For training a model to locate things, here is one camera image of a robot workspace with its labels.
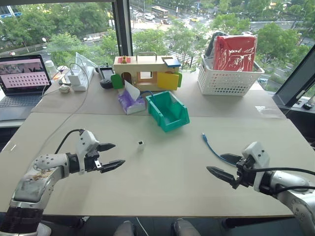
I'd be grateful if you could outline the wooden box with coloured doors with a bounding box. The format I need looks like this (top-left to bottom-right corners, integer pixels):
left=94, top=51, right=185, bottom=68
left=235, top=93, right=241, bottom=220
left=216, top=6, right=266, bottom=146
left=110, top=52, right=183, bottom=92

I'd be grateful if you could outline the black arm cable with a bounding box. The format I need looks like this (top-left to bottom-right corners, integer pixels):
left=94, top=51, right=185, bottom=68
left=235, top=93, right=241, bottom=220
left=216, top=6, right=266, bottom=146
left=54, top=128, right=86, bottom=155
left=243, top=166, right=315, bottom=195

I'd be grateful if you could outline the thin white cable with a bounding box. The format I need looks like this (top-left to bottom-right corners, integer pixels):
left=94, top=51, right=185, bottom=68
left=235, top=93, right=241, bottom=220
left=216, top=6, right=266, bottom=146
left=135, top=216, right=145, bottom=236

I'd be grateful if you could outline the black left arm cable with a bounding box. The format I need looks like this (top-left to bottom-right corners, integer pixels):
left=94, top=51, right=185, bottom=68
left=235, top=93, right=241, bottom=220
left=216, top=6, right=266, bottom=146
left=54, top=128, right=86, bottom=155

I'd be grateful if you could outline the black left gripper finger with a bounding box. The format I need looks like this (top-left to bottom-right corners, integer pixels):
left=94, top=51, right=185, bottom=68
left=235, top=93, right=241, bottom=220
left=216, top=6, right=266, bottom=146
left=96, top=142, right=117, bottom=153
left=99, top=159, right=126, bottom=174

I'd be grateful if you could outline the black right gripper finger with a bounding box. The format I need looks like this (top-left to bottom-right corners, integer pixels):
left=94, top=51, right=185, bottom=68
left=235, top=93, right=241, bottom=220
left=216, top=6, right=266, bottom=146
left=206, top=166, right=240, bottom=190
left=220, top=153, right=244, bottom=164

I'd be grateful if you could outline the open laptop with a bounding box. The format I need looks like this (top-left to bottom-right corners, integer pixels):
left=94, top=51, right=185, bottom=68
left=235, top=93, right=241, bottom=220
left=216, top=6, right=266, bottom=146
left=0, top=54, right=53, bottom=121

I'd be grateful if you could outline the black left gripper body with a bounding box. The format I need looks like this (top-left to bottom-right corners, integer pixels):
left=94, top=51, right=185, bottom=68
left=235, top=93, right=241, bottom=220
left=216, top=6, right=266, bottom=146
left=84, top=149, right=103, bottom=173

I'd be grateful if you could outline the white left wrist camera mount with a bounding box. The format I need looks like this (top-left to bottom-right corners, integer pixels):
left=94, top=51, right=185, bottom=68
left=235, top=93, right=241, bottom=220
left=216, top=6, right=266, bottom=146
left=75, top=129, right=100, bottom=175

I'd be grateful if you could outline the white perforated plastic basket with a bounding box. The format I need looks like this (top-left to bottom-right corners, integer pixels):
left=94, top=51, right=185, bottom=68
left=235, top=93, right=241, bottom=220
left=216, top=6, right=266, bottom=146
left=197, top=54, right=265, bottom=96

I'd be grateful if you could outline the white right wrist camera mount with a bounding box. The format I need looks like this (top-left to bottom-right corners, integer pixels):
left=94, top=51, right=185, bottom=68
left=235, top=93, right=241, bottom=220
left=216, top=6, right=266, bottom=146
left=241, top=141, right=271, bottom=192

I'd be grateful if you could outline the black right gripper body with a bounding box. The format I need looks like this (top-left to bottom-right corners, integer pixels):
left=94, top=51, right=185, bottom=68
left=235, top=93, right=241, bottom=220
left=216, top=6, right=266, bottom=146
left=235, top=157, right=257, bottom=189

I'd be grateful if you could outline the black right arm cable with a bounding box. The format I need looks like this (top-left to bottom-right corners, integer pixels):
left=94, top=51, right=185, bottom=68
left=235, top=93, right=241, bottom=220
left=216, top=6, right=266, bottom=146
left=243, top=166, right=315, bottom=195

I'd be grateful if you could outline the black monitor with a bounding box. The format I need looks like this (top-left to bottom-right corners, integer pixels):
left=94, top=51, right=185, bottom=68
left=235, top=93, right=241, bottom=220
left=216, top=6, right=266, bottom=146
left=271, top=50, right=315, bottom=109

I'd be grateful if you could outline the purple tissue pack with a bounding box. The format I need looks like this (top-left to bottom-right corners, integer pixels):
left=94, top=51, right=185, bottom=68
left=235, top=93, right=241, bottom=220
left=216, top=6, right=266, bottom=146
left=117, top=79, right=147, bottom=116

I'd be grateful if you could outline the black handheld remote controller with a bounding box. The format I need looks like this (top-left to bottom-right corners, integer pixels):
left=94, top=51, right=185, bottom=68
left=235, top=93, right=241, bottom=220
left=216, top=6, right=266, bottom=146
left=98, top=64, right=115, bottom=89

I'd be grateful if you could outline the white charger cable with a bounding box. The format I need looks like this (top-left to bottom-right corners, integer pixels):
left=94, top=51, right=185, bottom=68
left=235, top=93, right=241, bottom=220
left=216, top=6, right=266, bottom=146
left=41, top=62, right=90, bottom=115

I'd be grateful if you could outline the dark window frame pillar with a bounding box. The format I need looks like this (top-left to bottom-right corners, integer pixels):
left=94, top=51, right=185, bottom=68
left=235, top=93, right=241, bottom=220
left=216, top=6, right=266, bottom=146
left=111, top=0, right=134, bottom=58

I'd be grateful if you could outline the red bag with white drawing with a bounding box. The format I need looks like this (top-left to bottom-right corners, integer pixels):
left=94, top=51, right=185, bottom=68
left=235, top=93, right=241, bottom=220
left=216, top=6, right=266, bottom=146
left=212, top=34, right=258, bottom=73

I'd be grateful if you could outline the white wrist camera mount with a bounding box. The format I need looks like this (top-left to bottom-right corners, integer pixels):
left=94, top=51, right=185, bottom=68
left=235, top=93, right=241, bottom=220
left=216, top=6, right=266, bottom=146
left=241, top=141, right=271, bottom=192
left=75, top=129, right=100, bottom=175

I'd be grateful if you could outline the clear plastic bag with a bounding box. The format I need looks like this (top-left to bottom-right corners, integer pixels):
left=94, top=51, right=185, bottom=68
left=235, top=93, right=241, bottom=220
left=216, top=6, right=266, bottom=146
left=74, top=52, right=99, bottom=75

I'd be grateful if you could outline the green plastic bin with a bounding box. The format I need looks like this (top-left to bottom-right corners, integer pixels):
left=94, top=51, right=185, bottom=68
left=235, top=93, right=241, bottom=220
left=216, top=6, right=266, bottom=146
left=145, top=90, right=191, bottom=133

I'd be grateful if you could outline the clear plastic film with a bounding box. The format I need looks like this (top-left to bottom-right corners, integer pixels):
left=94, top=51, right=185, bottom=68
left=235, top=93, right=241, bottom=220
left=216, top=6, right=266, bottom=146
left=255, top=105, right=279, bottom=119

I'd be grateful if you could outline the white power strip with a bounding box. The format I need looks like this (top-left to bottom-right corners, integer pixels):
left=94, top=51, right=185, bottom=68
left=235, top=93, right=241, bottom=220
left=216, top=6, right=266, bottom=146
left=72, top=65, right=95, bottom=92

